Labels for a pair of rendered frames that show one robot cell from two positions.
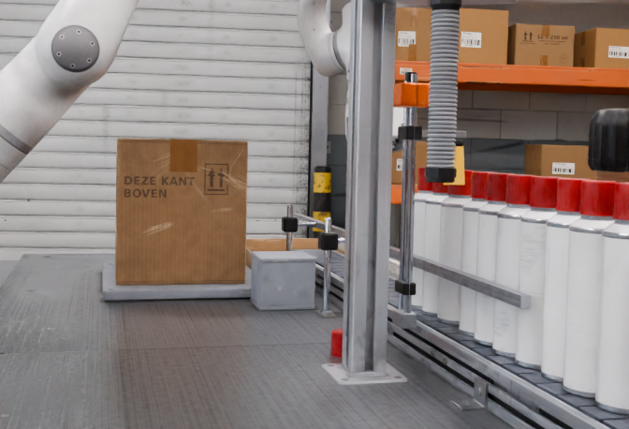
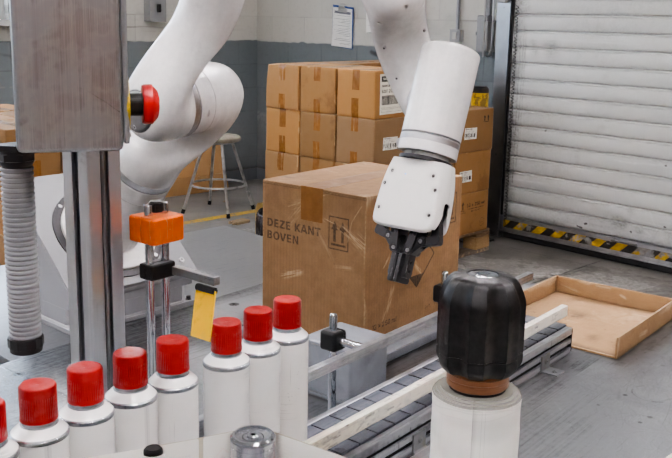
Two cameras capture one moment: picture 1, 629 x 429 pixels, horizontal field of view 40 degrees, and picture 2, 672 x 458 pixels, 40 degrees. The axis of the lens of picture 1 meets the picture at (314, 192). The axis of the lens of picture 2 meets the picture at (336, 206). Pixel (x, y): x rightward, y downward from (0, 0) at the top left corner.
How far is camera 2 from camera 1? 125 cm
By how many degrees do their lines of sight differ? 53
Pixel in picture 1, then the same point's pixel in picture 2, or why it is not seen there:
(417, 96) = (141, 232)
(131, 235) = (272, 276)
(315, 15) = (397, 60)
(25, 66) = not seen: hidden behind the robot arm
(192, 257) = (318, 310)
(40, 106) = (156, 154)
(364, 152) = (72, 288)
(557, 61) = not seen: outside the picture
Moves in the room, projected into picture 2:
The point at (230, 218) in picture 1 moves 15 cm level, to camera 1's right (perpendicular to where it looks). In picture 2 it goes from (350, 278) to (409, 300)
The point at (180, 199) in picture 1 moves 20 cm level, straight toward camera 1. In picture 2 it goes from (308, 249) to (220, 270)
